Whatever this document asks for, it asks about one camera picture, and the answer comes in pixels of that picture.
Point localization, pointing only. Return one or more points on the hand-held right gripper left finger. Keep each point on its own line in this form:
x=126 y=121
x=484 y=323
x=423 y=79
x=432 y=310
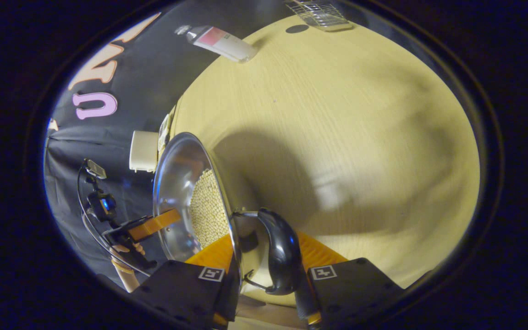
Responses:
x=177 y=288

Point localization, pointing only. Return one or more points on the divided dish of beans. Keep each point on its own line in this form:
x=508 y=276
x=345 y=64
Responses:
x=165 y=133

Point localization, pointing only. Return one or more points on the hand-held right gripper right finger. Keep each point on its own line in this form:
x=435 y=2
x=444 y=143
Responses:
x=351 y=288

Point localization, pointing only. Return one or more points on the black backdrop cloth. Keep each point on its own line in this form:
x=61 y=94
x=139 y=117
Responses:
x=154 y=68

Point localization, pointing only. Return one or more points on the white toaster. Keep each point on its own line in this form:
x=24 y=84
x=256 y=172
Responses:
x=144 y=151

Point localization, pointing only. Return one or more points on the clear bottle with pink label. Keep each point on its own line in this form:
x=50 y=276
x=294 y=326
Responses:
x=222 y=42

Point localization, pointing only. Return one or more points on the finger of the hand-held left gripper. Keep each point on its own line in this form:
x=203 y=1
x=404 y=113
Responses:
x=154 y=224

